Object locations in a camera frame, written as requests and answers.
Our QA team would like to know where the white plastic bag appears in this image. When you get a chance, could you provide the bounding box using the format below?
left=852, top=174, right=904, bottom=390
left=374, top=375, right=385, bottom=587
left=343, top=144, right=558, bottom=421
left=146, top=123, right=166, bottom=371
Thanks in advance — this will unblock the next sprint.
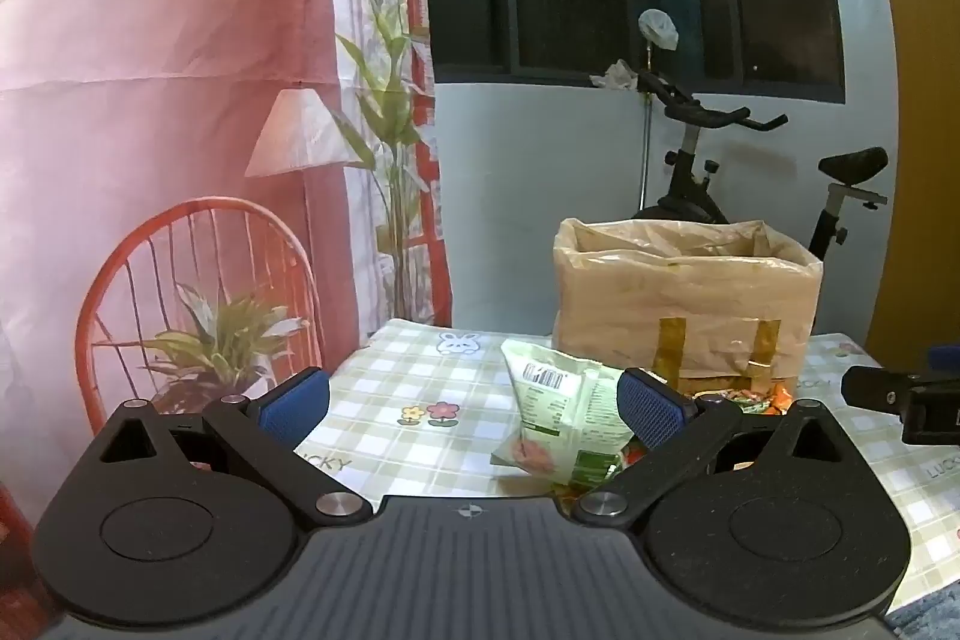
left=637, top=8, right=680, bottom=51

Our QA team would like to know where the printed pink backdrop cloth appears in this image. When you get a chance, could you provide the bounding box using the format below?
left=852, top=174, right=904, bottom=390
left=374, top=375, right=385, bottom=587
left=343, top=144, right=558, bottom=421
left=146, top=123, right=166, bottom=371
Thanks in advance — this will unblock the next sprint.
left=0, top=0, right=455, bottom=536

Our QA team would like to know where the orange snack packet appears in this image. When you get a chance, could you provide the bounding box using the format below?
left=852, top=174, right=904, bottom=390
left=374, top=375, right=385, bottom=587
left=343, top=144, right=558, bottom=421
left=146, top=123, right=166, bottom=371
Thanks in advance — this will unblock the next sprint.
left=691, top=381, right=796, bottom=417

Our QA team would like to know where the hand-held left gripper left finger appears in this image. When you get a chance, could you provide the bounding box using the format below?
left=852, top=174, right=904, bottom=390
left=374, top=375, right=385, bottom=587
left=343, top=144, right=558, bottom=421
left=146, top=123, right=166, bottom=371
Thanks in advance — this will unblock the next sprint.
left=97, top=368, right=374, bottom=526

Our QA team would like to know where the green snack packet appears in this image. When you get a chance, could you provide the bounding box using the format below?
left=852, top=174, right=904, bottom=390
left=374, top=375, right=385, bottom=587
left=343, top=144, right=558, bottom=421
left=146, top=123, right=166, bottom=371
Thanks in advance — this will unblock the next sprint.
left=491, top=340, right=638, bottom=487

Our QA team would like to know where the white rag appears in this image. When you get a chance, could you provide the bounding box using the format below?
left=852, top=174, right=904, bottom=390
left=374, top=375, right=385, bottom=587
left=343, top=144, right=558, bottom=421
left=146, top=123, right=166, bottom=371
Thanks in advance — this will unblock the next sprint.
left=590, top=59, right=640, bottom=91

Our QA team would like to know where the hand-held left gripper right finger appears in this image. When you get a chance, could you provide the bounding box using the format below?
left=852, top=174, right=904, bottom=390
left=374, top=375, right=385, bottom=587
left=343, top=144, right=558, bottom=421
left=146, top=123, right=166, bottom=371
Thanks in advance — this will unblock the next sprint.
left=571, top=368, right=848, bottom=526

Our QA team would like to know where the black exercise bike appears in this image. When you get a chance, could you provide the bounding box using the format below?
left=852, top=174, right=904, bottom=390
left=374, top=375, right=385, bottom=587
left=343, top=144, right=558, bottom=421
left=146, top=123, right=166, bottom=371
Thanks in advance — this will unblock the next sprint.
left=630, top=62, right=890, bottom=262

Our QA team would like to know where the cardboard box with plastic liner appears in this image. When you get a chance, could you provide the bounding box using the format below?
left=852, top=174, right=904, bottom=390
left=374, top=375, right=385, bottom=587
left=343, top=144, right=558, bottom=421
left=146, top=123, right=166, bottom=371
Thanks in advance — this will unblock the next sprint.
left=553, top=218, right=824, bottom=395

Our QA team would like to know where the thin metal pole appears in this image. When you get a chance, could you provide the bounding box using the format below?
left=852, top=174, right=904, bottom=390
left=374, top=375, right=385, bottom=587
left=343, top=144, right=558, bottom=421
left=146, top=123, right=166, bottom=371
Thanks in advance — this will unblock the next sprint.
left=640, top=47, right=655, bottom=214

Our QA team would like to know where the brown wooden door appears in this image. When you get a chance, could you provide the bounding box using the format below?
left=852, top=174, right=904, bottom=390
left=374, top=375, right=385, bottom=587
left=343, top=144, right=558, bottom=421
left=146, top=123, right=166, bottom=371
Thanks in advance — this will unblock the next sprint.
left=855, top=0, right=960, bottom=371

